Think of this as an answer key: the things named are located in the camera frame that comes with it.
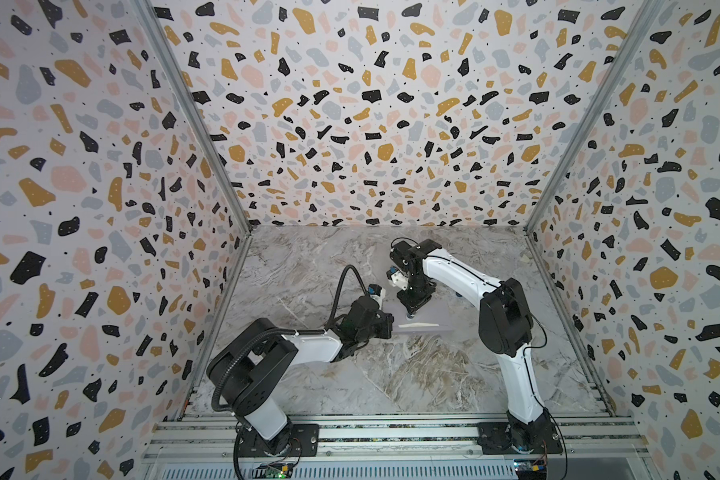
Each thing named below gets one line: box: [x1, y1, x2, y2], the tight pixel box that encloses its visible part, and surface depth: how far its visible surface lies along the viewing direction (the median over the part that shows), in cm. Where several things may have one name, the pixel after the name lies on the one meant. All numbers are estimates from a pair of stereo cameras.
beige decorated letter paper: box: [398, 322, 440, 328], surface depth 97 cm
